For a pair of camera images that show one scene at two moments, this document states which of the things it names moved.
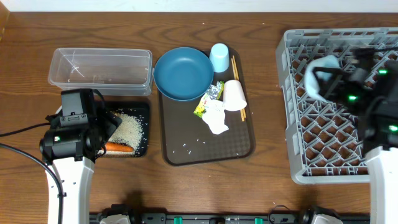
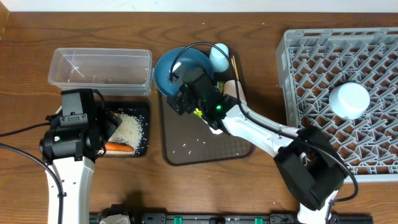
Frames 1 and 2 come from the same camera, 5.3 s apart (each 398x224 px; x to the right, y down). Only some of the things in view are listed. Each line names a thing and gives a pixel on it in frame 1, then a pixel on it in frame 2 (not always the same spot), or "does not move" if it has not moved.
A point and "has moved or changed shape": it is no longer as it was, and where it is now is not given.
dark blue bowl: x=183 y=74 does not move
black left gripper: x=110 y=121 does not move
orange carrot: x=113 y=146 does not move
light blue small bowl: x=325 y=61 has moved or changed shape
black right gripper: x=337 y=81 -> x=182 y=103
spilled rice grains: x=130 y=132 does not move
